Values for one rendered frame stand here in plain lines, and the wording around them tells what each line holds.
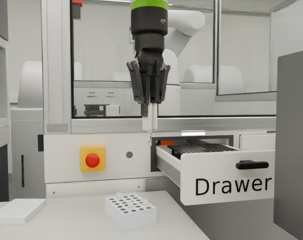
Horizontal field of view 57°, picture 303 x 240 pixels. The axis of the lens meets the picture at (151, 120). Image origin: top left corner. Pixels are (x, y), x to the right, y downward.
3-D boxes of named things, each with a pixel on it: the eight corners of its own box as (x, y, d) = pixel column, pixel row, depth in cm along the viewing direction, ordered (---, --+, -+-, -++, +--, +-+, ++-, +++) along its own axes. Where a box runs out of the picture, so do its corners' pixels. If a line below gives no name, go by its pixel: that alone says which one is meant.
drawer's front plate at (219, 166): (298, 195, 66) (300, 149, 65) (182, 205, 59) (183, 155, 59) (293, 193, 67) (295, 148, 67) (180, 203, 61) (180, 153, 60)
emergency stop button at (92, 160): (100, 167, 78) (99, 154, 78) (85, 168, 78) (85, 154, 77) (99, 165, 81) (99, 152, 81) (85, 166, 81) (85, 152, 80)
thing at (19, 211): (24, 224, 63) (24, 217, 63) (-13, 224, 64) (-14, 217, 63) (46, 204, 76) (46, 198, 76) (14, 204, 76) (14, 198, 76)
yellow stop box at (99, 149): (105, 171, 81) (104, 146, 81) (79, 172, 80) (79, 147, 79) (104, 167, 86) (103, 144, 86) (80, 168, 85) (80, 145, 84)
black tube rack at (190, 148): (253, 178, 74) (254, 155, 73) (191, 183, 70) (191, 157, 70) (216, 162, 95) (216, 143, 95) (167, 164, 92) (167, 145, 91)
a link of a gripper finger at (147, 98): (153, 58, 68) (149, 57, 67) (151, 104, 68) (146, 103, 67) (143, 60, 71) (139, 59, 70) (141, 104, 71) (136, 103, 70)
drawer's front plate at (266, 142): (313, 163, 101) (314, 133, 100) (241, 167, 95) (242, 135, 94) (309, 162, 103) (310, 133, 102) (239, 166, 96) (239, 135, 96)
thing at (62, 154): (329, 166, 105) (331, 128, 104) (44, 183, 82) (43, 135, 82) (216, 136, 197) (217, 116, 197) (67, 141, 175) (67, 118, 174)
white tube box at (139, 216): (156, 223, 64) (156, 207, 64) (122, 231, 60) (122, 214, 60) (134, 205, 75) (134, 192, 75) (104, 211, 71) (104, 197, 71)
